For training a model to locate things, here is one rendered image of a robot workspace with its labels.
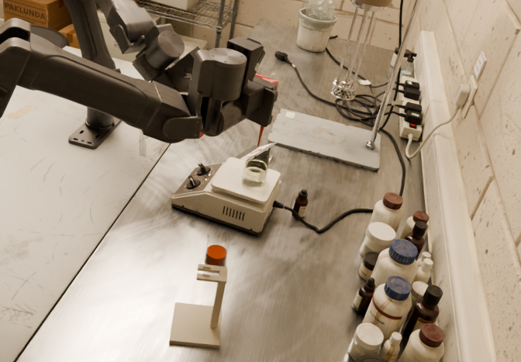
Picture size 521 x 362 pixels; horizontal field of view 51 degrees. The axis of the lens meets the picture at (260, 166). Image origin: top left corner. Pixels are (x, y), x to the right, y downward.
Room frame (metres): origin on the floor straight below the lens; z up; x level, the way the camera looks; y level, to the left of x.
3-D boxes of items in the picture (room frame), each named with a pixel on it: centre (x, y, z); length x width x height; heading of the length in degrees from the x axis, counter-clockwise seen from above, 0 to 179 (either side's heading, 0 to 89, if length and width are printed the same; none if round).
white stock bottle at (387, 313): (0.69, -0.26, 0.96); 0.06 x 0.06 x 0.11
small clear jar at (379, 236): (0.89, -0.26, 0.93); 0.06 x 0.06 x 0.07
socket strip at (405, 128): (1.63, -0.42, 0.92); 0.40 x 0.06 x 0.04; 175
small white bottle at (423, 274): (0.81, -0.35, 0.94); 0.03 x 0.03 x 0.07
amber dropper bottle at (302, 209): (0.97, -0.10, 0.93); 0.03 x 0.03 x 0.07
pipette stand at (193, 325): (0.61, 0.05, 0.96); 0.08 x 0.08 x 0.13; 7
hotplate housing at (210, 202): (0.94, 0.05, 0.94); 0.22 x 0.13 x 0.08; 79
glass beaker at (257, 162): (0.93, 0.01, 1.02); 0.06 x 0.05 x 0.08; 70
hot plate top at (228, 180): (0.94, 0.02, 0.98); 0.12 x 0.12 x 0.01; 79
